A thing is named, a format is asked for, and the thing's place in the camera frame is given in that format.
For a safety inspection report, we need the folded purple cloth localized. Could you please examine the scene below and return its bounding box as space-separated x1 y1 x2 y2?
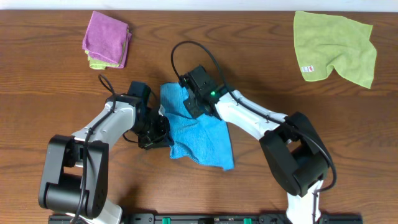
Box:
82 11 132 63

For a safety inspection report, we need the blue microfiber cloth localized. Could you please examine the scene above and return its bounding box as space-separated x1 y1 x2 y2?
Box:
160 83 234 170

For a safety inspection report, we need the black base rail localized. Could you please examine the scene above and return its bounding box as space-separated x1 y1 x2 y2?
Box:
121 213 363 224

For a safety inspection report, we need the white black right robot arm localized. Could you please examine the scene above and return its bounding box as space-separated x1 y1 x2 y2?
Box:
183 86 331 223

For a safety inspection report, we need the folded green cloth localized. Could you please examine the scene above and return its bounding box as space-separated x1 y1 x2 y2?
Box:
85 30 131 70

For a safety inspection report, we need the green microfiber cloth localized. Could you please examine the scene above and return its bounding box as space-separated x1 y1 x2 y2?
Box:
293 11 377 89

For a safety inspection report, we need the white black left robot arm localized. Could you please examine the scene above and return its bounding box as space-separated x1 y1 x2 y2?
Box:
38 82 174 223

